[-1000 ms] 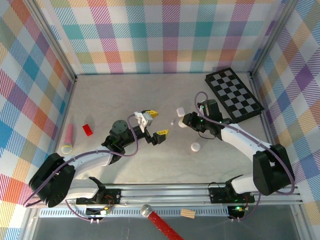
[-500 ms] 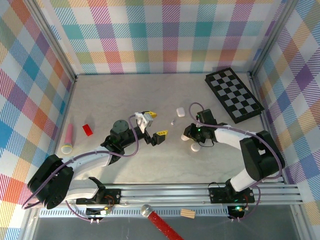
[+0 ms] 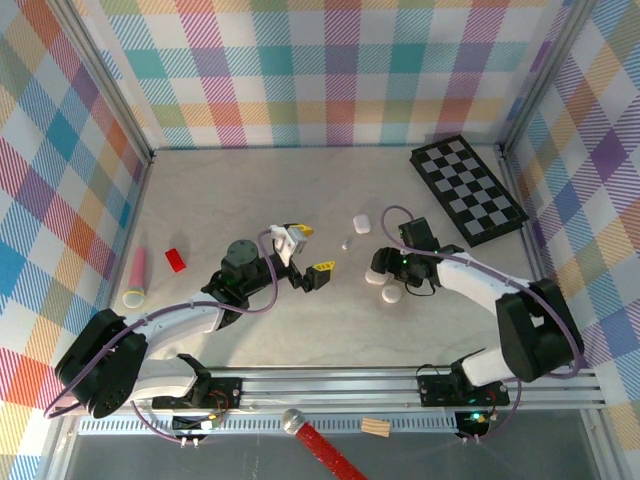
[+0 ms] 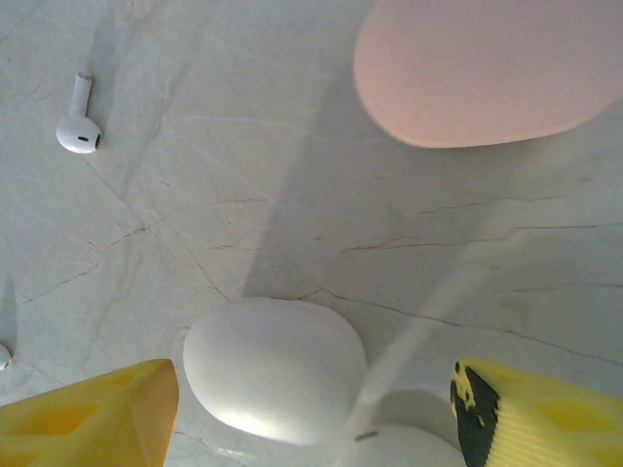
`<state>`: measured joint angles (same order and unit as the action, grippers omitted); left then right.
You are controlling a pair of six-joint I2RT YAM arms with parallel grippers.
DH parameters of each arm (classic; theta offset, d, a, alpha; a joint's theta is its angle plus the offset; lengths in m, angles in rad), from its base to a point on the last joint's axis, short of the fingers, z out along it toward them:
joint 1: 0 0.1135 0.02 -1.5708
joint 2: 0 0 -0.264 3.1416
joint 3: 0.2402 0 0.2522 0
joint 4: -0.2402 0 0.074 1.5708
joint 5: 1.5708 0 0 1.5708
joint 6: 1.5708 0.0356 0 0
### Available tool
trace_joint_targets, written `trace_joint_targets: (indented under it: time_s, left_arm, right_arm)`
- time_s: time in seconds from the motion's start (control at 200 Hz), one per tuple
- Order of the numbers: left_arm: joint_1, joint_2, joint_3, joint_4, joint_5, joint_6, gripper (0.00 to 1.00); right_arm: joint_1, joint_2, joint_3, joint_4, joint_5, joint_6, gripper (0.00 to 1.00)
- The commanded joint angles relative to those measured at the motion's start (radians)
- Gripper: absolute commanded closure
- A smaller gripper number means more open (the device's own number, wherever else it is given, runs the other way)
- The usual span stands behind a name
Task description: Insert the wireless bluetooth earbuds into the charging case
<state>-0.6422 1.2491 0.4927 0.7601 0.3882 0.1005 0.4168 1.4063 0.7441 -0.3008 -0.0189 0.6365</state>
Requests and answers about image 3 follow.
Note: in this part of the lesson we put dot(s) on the white round earbud case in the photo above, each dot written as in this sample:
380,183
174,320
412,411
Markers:
391,294

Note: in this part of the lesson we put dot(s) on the white oval earbud case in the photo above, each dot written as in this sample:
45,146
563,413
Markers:
374,276

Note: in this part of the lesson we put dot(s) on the white rounded square earbud case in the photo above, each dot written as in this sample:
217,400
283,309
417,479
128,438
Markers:
361,224

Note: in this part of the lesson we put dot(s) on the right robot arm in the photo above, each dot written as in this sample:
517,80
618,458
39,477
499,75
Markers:
535,335

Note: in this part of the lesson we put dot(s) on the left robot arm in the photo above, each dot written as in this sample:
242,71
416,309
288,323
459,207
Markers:
100,365

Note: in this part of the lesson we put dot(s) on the red plastic block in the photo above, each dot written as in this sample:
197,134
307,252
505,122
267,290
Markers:
175,259

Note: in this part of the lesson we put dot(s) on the black checkered chessboard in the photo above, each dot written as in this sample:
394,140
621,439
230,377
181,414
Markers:
465,185

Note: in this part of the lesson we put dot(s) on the pink toy microphone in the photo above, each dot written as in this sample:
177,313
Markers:
137,270

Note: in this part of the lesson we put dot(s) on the small wooden block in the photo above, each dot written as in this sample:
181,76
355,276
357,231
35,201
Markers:
376,427

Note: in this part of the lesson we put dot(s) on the red glitter microphone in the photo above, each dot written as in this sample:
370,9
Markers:
320,445

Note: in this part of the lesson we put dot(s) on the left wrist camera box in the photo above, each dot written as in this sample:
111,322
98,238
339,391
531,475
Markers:
287,245

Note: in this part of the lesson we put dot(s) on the aluminium side rail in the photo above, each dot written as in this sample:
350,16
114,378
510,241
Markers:
531,240
136,200

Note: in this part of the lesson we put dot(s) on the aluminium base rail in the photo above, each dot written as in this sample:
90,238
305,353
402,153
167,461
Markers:
325,392

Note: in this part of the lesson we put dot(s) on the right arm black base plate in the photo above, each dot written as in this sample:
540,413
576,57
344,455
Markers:
435,392

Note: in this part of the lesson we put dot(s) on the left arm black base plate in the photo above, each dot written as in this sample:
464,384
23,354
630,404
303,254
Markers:
225,390

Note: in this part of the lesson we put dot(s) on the aluminium corner post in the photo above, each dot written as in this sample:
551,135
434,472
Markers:
544,75
108,75

